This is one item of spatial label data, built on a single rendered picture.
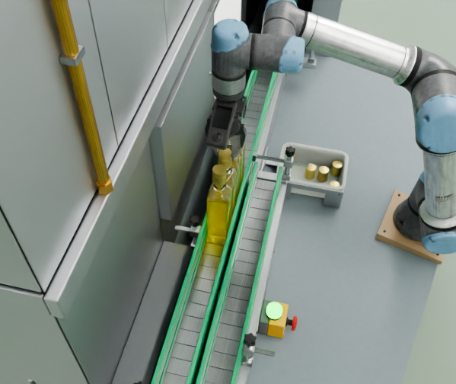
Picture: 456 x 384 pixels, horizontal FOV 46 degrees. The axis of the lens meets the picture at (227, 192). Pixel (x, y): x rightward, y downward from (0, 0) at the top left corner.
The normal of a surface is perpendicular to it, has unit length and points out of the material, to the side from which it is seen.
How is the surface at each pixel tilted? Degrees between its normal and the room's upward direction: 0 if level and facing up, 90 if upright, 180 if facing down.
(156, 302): 0
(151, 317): 0
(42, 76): 90
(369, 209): 0
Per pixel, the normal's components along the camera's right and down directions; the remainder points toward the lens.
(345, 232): 0.01, -0.64
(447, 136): -0.15, 0.67
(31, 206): 0.98, 0.18
